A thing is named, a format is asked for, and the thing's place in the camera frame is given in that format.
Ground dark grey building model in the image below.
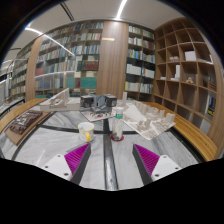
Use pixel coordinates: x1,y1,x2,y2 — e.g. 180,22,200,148
79,93,118,114

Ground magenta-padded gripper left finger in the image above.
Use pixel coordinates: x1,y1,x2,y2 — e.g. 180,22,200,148
41,142,92,186

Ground dark bookshelf wall with books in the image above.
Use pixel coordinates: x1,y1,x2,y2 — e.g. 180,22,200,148
8,20,157,101

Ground wooden cubby shelf unit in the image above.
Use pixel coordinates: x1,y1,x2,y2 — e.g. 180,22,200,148
153,17,224,134

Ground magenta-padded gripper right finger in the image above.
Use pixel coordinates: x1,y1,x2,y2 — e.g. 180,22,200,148
132,143,183,186

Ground white city block model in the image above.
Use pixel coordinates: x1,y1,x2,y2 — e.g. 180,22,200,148
114,91,177,141

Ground white mug yellow handle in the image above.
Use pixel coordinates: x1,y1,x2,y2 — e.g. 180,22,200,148
77,121,96,143

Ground flat white model red dots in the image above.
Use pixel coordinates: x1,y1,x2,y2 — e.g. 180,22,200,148
80,109,116,123

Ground clear plastic bottle green label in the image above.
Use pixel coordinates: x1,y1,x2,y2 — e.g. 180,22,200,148
111,106,125,141

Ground dark brown model on board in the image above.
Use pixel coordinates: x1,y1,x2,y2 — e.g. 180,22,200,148
3,109,53,147

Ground ceiling light strips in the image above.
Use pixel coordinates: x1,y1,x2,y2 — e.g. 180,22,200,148
0,0,129,84

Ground white building model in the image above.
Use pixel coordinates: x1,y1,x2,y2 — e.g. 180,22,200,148
39,87,83,113

